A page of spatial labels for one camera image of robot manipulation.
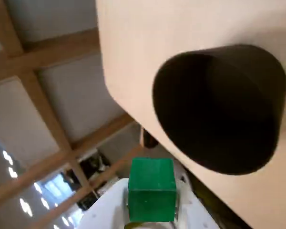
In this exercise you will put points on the black pot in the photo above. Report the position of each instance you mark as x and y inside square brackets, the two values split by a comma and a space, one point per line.
[217, 107]

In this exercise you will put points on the green block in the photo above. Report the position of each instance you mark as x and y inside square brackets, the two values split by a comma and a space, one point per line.
[152, 195]

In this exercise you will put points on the dark table leg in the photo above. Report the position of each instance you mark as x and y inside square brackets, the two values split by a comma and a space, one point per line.
[149, 138]

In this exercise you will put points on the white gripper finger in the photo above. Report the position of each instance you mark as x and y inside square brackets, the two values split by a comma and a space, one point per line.
[193, 214]
[105, 210]

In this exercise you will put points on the wooden lattice frame partition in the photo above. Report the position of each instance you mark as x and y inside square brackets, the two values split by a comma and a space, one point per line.
[50, 51]

